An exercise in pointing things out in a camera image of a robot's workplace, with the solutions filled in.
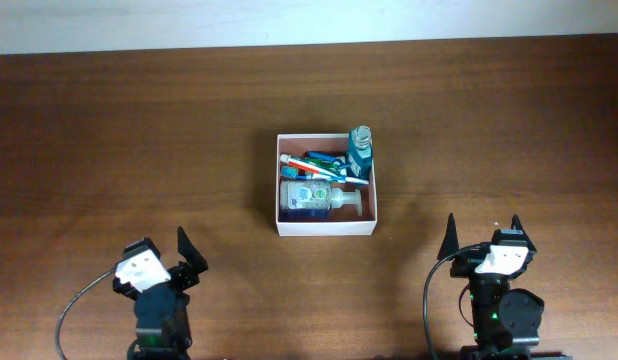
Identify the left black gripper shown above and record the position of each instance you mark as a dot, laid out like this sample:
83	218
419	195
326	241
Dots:
188	276

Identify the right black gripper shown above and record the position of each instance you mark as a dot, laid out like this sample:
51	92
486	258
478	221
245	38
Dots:
466	263

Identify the dark blue Dettol foam bottle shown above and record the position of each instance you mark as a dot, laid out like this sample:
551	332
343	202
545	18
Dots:
314	199

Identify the blue white toothbrush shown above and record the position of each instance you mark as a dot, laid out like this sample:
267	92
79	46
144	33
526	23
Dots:
294	173

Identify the teal Listerine mouthwash bottle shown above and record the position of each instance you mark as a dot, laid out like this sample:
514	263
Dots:
360	152

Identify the teal toothpaste tube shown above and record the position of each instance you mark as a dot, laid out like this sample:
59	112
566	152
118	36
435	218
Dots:
312	165

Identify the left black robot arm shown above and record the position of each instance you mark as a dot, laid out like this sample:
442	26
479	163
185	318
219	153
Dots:
162	330

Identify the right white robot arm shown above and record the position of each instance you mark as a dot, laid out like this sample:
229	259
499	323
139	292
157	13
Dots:
505	321

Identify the white open cardboard box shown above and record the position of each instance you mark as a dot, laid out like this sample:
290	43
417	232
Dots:
343	221

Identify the blue razor comb handle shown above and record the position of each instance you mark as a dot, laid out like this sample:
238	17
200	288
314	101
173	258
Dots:
337	161

